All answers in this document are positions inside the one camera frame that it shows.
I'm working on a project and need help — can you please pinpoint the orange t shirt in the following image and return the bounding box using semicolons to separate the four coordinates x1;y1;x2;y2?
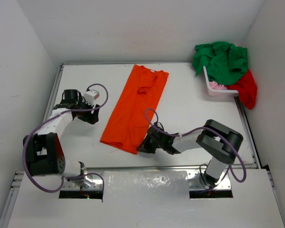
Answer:
100;65;169;154

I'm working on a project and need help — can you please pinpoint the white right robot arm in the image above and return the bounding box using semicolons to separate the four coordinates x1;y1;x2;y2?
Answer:
136;119;244;189

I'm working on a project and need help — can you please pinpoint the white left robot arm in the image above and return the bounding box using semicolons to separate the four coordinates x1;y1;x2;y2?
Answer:
26;89;99;177

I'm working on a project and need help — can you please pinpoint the white plastic bin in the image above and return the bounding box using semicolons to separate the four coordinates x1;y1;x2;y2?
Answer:
203;66;238;97

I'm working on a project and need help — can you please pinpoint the pink t shirt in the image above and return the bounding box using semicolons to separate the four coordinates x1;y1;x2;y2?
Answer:
209;81;227;90

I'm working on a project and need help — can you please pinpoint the green t shirt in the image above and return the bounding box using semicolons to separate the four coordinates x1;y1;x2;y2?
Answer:
192;41;248;86

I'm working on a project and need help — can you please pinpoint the red t shirt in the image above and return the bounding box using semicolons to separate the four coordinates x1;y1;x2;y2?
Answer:
226;70;257;110

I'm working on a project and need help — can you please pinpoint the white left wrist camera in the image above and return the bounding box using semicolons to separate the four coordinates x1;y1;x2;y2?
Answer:
83;89;99;106

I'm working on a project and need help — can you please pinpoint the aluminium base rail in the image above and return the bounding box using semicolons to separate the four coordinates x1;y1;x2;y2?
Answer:
60;162;231;192

